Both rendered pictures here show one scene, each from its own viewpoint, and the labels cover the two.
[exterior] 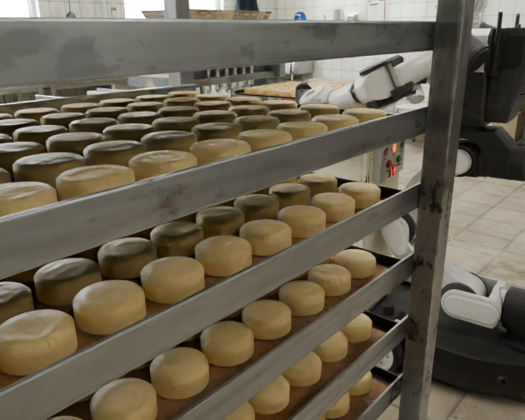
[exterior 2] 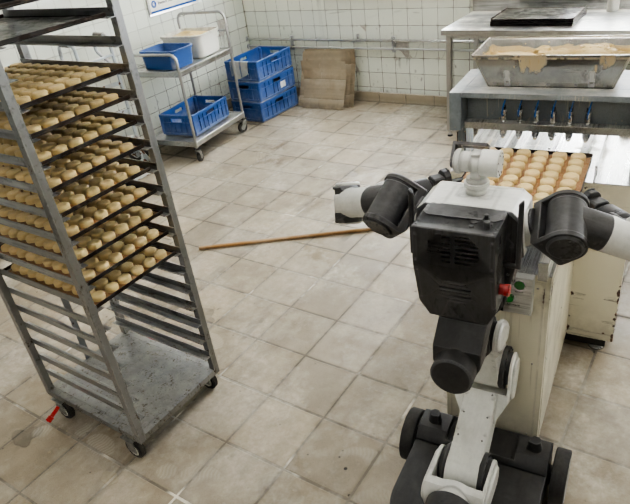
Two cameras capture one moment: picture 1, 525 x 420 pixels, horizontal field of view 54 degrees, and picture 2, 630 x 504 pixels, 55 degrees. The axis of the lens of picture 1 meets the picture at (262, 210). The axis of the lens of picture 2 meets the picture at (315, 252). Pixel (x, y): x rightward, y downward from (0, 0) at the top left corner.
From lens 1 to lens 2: 249 cm
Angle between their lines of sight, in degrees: 77
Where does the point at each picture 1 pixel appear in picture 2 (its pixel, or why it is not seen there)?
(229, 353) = (34, 241)
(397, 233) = not seen: hidden behind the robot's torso
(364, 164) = not seen: hidden behind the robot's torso
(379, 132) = (37, 211)
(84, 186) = not seen: outside the picture
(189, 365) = (30, 237)
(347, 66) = not seen: outside the picture
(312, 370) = (61, 268)
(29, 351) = not seen: outside the picture
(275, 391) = (54, 264)
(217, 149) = (16, 195)
